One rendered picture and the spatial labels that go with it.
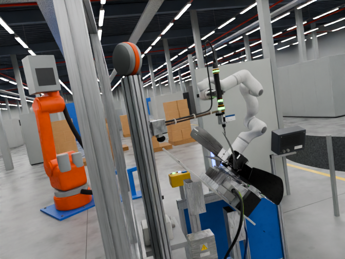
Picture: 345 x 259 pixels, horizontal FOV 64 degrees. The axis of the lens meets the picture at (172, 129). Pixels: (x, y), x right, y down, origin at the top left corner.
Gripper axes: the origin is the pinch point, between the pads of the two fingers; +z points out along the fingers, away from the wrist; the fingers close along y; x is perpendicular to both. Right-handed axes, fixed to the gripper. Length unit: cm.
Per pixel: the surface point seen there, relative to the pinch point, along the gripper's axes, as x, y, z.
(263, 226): -120, -36, -35
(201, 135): -25.9, 17.1, 2.3
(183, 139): -151, -147, -803
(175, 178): -60, 34, -31
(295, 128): -41, -77, -33
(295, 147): -56, -73, -32
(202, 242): -84, 34, 27
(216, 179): -51, 17, 18
